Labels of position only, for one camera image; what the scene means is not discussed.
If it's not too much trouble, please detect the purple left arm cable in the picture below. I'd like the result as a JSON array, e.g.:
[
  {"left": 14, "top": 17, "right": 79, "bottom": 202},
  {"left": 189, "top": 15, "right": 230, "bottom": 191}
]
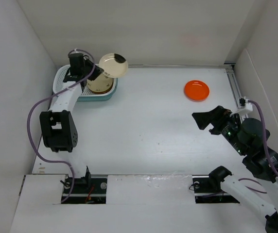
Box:
[{"left": 26, "top": 48, "right": 96, "bottom": 203}]

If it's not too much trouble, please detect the white perforated plastic basket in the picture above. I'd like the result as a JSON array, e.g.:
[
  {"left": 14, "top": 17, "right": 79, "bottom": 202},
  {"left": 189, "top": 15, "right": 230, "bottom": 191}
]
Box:
[{"left": 52, "top": 65, "right": 118, "bottom": 101}]

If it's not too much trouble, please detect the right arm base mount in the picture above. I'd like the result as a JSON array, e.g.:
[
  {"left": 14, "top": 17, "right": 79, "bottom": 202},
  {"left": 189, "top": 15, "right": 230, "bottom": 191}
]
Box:
[{"left": 189, "top": 175, "right": 240, "bottom": 204}]

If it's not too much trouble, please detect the beige plate with symbols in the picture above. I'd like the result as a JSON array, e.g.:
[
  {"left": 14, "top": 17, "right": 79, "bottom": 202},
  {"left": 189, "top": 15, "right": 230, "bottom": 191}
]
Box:
[{"left": 87, "top": 73, "right": 113, "bottom": 94}]

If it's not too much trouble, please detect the beige plate with black patch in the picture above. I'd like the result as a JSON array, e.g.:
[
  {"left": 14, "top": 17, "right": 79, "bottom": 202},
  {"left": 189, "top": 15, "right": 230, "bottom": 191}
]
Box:
[{"left": 99, "top": 53, "right": 128, "bottom": 78}]

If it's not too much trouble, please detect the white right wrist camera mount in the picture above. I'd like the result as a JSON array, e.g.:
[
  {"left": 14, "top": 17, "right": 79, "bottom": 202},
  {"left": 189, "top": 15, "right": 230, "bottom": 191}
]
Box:
[{"left": 231, "top": 97, "right": 253, "bottom": 117}]

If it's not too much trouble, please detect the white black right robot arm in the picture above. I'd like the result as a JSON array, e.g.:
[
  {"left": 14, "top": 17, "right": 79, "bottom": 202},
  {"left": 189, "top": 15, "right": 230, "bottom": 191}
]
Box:
[{"left": 192, "top": 106, "right": 278, "bottom": 233}]

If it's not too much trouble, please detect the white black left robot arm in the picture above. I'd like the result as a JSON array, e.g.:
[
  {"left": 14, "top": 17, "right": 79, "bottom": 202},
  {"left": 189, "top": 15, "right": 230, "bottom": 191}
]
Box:
[{"left": 39, "top": 50, "right": 104, "bottom": 152}]

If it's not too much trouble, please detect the aluminium rail right edge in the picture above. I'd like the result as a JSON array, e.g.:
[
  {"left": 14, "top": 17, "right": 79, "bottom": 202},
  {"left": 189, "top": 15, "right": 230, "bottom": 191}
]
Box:
[{"left": 224, "top": 63, "right": 242, "bottom": 108}]

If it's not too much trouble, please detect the orange plate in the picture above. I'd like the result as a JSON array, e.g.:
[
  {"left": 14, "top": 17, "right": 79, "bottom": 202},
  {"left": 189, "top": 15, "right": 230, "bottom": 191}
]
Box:
[{"left": 184, "top": 80, "right": 210, "bottom": 101}]

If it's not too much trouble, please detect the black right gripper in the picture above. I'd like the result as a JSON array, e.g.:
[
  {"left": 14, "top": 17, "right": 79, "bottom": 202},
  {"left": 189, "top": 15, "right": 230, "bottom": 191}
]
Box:
[{"left": 191, "top": 104, "right": 247, "bottom": 155}]

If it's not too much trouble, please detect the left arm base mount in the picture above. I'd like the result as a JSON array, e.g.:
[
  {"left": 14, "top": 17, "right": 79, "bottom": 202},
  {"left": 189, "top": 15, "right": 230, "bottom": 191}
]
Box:
[{"left": 62, "top": 176, "right": 107, "bottom": 204}]

